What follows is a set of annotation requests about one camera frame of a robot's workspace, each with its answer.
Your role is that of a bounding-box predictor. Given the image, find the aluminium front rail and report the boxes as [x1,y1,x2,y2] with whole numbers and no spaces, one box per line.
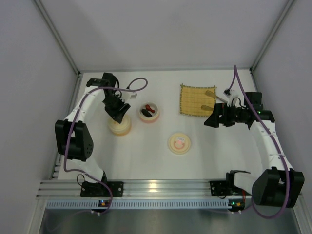
[36,178,302,198]

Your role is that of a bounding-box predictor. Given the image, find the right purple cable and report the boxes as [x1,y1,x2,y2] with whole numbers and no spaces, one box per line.
[229,64,292,219]

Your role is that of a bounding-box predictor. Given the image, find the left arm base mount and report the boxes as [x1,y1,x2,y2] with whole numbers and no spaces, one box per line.
[80,181,124,197]

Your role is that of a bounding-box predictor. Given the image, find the cream lid pink handle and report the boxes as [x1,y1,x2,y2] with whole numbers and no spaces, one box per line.
[168,133,191,155]

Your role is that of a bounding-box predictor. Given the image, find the left frame post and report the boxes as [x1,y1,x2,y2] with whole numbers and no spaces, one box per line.
[32,0,80,77]

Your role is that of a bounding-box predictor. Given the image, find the frame post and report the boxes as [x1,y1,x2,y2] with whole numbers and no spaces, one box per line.
[32,0,80,77]
[249,0,297,74]

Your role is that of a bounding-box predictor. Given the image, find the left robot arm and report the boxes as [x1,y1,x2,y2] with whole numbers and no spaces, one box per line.
[55,73,130,184]

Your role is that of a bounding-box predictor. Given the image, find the metal serving tongs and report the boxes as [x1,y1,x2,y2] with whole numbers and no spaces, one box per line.
[201,90,227,111]

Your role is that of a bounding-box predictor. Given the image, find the slotted cable duct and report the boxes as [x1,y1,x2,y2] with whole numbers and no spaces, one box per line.
[46,199,235,210]

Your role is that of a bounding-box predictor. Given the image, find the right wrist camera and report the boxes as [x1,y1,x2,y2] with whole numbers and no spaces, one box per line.
[223,89,239,107]

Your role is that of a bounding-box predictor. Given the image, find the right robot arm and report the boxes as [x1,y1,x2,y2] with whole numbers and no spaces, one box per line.
[204,89,305,208]

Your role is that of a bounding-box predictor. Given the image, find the purple cable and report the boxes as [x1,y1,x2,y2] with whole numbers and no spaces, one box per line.
[229,64,292,219]
[63,78,149,215]

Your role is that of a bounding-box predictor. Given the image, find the black seaweed food piece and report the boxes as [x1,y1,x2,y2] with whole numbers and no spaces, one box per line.
[141,109,153,117]

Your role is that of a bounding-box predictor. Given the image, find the red sausage food piece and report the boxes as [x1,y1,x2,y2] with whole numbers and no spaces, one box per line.
[145,104,155,113]

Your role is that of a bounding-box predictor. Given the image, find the pink lunch box bowl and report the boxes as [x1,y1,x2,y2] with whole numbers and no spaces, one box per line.
[138,102,160,123]

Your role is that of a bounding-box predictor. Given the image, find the right frame post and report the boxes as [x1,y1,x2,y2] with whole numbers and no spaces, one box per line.
[249,0,297,74]

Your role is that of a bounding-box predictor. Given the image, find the bamboo mat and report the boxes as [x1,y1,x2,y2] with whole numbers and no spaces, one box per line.
[179,84,216,117]

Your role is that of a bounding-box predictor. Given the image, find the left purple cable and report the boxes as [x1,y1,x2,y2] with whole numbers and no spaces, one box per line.
[63,78,149,215]

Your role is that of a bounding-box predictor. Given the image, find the cream lid orange handle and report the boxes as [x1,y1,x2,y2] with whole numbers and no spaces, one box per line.
[108,115,131,132]

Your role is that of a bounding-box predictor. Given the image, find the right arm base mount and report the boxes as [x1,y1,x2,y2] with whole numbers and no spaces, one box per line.
[209,180,251,198]

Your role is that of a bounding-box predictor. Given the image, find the orange lunch box bowl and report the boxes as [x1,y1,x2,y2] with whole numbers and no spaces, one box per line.
[108,115,132,136]

